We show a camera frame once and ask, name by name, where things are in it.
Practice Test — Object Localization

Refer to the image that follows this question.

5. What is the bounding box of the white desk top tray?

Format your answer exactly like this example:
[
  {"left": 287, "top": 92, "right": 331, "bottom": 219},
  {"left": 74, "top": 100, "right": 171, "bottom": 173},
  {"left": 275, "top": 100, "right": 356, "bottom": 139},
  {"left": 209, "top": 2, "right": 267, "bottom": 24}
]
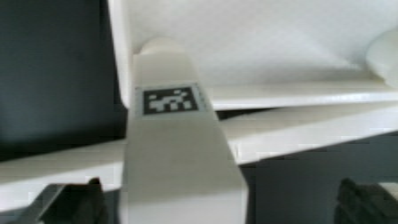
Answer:
[{"left": 106, "top": 0, "right": 398, "bottom": 110}]

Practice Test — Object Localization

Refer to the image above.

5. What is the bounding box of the white U-shaped fence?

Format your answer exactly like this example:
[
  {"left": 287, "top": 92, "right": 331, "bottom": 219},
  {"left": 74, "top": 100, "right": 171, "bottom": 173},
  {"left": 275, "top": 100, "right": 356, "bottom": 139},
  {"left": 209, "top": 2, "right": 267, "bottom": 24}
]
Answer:
[{"left": 0, "top": 101, "right": 398, "bottom": 213}]

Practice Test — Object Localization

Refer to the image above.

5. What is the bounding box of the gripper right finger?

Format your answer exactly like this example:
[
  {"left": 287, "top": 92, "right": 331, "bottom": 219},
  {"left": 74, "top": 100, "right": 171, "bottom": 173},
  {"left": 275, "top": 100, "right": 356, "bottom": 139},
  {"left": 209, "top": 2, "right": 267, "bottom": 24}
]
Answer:
[{"left": 335, "top": 178, "right": 398, "bottom": 224}]

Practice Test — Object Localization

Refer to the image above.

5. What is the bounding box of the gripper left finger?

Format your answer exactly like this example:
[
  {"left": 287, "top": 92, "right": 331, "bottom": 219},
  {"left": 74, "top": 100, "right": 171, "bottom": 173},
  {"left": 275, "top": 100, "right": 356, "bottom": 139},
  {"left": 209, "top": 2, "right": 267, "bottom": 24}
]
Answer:
[{"left": 12, "top": 177, "right": 113, "bottom": 224}]

